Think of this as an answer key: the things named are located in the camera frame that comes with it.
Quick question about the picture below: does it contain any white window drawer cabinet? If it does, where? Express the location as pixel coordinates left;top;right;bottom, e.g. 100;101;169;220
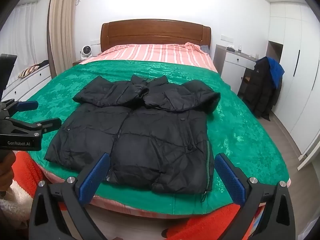
2;65;52;101

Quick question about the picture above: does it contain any beige curtain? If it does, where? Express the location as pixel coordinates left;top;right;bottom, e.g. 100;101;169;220
47;0;76;77

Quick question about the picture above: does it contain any person left hand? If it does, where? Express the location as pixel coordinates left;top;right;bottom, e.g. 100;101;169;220
0;151;16;192

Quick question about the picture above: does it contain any pink striped bed sheet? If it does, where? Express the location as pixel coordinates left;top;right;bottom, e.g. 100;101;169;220
81;42;217;72

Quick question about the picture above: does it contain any orange red garment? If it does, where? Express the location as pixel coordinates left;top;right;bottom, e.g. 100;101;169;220
12;151;45;198

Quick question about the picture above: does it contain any blue garment on chair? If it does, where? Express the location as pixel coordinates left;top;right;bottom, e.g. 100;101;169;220
267;57;285;88

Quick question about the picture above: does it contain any small white fan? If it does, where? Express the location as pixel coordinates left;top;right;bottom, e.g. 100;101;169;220
80;46;92;60

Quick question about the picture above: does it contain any white wardrobe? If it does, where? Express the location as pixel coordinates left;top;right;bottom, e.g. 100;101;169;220
268;2;319;170

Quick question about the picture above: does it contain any black puffer jacket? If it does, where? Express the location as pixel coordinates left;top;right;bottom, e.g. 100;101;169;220
45;75;221;194

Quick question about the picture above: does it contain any black coat on chair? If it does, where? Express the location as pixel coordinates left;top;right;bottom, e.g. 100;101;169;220
242;56;283;120

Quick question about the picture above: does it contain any white desk with drawer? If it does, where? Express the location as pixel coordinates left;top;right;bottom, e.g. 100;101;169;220
213;45;257;94

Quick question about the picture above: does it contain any striped cushion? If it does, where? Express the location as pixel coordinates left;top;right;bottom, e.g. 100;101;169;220
18;65;40;79

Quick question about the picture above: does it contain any white sheer curtain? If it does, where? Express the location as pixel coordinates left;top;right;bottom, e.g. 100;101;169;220
1;2;37;82

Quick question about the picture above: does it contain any brown wooden headboard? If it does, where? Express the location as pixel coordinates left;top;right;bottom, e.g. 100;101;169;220
100;19;212;52

